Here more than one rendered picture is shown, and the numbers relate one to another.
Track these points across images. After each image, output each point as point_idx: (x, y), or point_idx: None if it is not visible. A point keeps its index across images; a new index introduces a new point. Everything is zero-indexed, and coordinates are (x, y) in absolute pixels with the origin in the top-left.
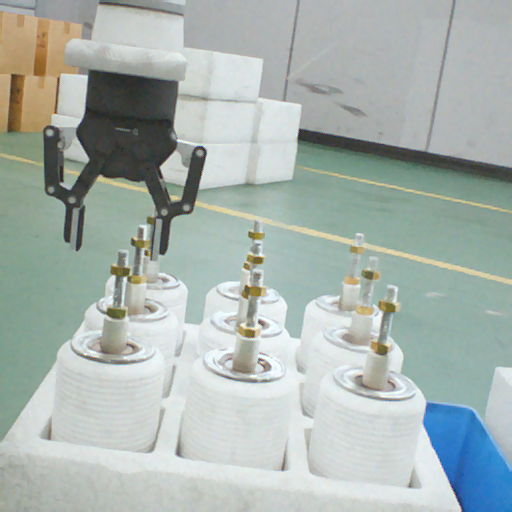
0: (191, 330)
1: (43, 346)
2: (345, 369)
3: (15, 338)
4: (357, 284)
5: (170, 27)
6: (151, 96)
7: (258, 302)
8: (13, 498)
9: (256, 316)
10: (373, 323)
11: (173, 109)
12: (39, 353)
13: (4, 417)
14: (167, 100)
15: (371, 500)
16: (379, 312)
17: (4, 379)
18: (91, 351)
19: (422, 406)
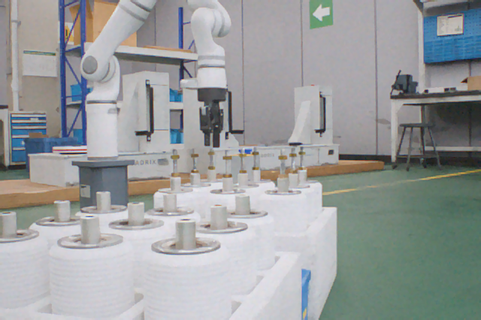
0: (319, 214)
1: (454, 267)
2: (188, 188)
3: (459, 263)
4: (279, 177)
5: (199, 72)
6: (197, 94)
7: (193, 160)
8: None
9: (193, 165)
10: (262, 196)
11: (204, 97)
12: (441, 267)
13: (350, 265)
14: (200, 94)
15: None
16: (276, 194)
17: (395, 264)
18: (205, 179)
19: (158, 196)
